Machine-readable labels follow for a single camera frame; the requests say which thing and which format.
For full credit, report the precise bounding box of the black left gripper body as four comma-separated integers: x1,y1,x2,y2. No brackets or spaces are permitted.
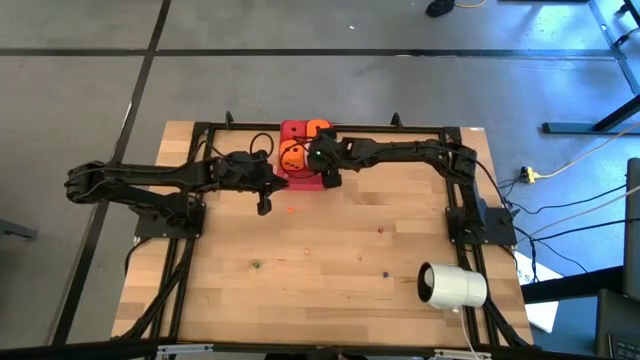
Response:
215,151,276,195

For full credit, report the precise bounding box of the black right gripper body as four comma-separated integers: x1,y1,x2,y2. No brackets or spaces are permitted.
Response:
307,139,352,174

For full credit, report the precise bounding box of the large orange foam die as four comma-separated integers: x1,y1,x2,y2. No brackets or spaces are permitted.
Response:
278,139,307,173
305,118,333,139

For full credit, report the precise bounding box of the large red foam die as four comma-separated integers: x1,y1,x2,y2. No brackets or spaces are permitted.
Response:
280,119,309,144

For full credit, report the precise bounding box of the pink translucent plastic bin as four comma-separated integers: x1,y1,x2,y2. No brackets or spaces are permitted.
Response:
276,118,335,192

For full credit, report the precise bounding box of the white cylindrical device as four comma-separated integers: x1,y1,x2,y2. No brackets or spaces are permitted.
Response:
417,261,489,310

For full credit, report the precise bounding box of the person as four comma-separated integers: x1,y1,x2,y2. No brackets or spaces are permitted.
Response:
424,0,457,19

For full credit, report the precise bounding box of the grey chair base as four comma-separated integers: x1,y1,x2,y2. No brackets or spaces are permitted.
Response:
0,217,39,241

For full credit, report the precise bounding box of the black desk foot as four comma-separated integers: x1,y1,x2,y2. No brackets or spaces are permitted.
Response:
542,94,640,136

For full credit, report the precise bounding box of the white sheet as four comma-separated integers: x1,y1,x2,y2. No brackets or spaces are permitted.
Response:
513,249,561,335

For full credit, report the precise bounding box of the black floor bar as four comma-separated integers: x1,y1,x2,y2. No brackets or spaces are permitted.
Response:
519,264,626,305

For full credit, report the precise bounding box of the grey panel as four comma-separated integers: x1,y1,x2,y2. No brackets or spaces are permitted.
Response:
622,157,640,301

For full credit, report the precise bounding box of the black equipment box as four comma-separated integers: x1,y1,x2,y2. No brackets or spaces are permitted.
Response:
594,287,640,360

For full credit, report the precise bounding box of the black left wrist camera cable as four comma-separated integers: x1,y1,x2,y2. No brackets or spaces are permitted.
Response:
199,131,275,162

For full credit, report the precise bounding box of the black aluminium table frame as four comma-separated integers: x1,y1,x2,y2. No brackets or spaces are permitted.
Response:
112,110,534,351

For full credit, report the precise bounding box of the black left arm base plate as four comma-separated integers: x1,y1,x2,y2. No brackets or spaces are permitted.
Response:
134,202,207,240

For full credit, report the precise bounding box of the silver metal bracket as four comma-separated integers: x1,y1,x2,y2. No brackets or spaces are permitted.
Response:
433,348,494,360
155,343,215,360

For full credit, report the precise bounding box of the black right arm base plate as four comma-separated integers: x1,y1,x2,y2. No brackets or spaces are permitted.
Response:
446,205,519,246

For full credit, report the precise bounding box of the white device cable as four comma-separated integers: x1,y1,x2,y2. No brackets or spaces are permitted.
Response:
451,305,482,360

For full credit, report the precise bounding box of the black camera rig bar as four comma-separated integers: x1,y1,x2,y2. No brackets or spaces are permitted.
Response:
0,338,640,360

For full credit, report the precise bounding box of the black floor cable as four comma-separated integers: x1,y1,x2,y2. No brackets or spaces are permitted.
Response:
529,217,640,242

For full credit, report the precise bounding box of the grey metal desk frame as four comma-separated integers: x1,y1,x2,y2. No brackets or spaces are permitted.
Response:
588,0,640,96

